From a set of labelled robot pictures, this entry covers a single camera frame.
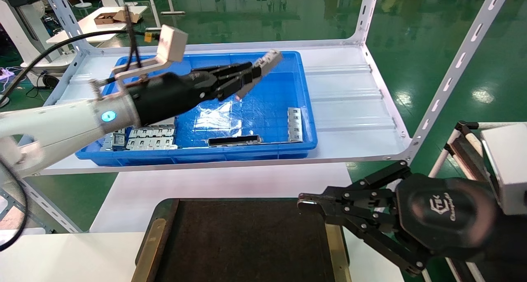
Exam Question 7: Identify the black camera cable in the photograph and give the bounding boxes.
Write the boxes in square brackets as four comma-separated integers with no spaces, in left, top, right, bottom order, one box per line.
[0,5,162,104]

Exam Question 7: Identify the black container tray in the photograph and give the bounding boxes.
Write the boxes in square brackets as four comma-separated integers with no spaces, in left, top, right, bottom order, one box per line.
[132,198,350,282]

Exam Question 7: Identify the blue plastic bin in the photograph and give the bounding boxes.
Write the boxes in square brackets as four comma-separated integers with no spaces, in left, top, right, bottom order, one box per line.
[75,51,319,166]

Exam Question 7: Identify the white desk with legs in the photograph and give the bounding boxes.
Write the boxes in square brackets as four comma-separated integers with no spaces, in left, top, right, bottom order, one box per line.
[128,0,186,31]

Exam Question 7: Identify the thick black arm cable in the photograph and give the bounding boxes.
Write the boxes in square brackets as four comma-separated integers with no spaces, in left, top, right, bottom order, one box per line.
[0,156,28,252]

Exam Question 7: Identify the clear plastic film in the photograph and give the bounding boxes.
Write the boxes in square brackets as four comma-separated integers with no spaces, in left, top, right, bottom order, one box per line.
[194,100,244,139]

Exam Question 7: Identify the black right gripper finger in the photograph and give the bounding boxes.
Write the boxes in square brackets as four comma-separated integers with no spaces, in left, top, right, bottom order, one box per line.
[325,207,431,277]
[297,160,413,212]

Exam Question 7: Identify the white power strip cables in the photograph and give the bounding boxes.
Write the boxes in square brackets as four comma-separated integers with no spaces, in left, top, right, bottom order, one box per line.
[0,67,26,83]

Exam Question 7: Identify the white slotted metal shelf rack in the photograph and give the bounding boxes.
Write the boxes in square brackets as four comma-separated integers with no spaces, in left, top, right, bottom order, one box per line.
[0,0,513,235]

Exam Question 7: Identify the white background table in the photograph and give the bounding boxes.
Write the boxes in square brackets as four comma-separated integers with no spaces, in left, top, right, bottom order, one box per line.
[46,5,148,49]

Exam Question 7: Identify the silver bracket with square holes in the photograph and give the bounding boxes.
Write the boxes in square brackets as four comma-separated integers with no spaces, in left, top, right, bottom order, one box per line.
[236,49,284,101]

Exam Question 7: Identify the white tube frame cart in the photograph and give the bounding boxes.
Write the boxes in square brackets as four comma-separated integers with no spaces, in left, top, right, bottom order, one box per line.
[428,121,527,179]

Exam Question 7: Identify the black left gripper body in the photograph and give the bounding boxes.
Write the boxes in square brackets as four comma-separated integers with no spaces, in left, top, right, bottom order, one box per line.
[127,70,219,127]

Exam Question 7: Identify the silver slotted metal bracket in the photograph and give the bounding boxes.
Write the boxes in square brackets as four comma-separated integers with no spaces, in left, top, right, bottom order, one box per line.
[287,107,304,143]

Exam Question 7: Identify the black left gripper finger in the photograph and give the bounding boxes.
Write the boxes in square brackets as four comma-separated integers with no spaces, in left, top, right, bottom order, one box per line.
[191,61,263,84]
[216,75,254,102]

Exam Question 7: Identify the black tube bracket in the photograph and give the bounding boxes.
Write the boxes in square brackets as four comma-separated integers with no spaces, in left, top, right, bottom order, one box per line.
[444,121,493,182]

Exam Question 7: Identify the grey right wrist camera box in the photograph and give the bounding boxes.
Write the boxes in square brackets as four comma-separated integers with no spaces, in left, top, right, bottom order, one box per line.
[480,123,527,216]

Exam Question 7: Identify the white background machine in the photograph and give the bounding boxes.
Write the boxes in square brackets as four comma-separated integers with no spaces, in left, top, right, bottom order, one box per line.
[0,0,77,75]

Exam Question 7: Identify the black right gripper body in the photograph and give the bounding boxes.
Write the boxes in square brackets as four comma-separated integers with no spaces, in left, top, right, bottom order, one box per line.
[394,173,501,261]

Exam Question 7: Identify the open cardboard box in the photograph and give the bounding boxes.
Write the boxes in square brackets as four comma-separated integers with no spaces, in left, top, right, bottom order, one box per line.
[94,10,142,26]

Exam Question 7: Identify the dark long metal bracket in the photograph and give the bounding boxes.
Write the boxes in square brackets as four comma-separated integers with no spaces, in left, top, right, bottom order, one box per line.
[208,135,263,147]

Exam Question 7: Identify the black floor cable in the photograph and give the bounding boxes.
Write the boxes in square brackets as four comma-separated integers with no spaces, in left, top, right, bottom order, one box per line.
[26,70,61,99]

